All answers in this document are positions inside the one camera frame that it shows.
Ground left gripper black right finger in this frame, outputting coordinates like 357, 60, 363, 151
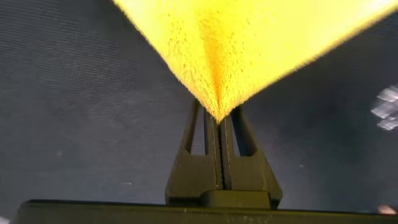
221, 105, 283, 209

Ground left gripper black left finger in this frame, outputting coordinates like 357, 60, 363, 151
164, 99, 223, 206

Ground yellow microfibre towel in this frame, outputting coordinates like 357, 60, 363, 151
111, 0, 398, 124

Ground shiny silver foil piece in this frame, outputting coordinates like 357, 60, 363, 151
371, 85, 398, 131

